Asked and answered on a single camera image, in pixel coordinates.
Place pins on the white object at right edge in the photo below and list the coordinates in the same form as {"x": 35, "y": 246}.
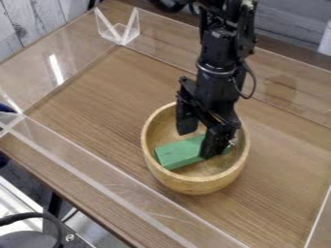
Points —
{"x": 325, "y": 45}

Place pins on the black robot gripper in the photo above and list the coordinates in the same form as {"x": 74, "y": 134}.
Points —
{"x": 207, "y": 97}

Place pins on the clear acrylic tray wall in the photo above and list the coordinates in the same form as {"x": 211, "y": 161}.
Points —
{"x": 83, "y": 93}

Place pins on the light wooden bowl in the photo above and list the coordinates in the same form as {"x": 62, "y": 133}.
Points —
{"x": 203, "y": 177}

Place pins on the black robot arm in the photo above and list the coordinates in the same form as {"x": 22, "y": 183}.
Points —
{"x": 227, "y": 35}

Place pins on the green rectangular block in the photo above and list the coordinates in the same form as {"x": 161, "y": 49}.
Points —
{"x": 181, "y": 153}

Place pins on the black table leg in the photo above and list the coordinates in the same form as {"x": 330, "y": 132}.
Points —
{"x": 55, "y": 205}

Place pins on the clear acrylic corner bracket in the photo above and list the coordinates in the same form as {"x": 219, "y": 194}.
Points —
{"x": 119, "y": 33}

